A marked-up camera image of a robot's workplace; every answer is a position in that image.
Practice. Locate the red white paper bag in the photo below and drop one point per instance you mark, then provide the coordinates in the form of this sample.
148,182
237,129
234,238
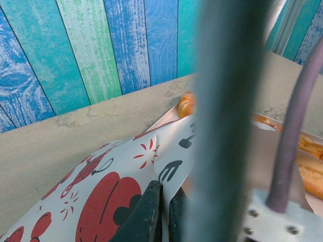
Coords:
101,176

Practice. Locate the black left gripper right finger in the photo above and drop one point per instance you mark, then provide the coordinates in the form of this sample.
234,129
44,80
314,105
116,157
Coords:
180,219

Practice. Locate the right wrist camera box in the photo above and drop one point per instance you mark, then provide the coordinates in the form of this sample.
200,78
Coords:
265,221

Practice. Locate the aluminium corner post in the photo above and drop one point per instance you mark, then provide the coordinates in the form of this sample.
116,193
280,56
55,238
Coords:
285,25

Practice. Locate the pale plastic serving tray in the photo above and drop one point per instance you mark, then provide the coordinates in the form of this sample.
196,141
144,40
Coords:
267,156

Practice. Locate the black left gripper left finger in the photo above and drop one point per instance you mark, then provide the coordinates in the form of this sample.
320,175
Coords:
146,216

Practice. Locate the pumpkin shaped fake bread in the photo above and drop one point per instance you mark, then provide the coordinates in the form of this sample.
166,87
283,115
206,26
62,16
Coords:
186,104

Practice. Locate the brown fake baguette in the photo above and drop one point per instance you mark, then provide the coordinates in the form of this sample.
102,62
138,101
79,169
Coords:
313,176

